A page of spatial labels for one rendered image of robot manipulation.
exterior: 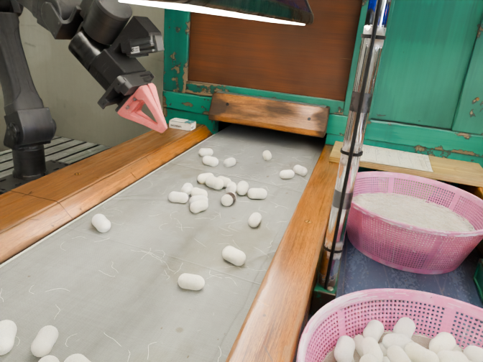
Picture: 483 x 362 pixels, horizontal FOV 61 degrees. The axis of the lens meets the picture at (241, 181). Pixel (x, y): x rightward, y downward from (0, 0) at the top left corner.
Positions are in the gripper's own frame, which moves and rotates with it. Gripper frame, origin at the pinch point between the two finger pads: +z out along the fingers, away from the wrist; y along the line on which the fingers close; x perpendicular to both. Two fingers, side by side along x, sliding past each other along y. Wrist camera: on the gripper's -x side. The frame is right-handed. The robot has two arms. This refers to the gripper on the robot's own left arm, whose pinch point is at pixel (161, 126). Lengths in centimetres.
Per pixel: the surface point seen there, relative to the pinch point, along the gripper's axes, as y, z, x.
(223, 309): -26.5, 23.8, -5.0
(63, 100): 131, -77, 106
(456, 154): 43, 46, -30
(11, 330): -38.9, 10.5, 4.1
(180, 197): -4.1, 11.0, 4.0
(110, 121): 130, -49, 92
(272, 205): 3.4, 22.8, -4.1
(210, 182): 4.6, 12.6, 2.7
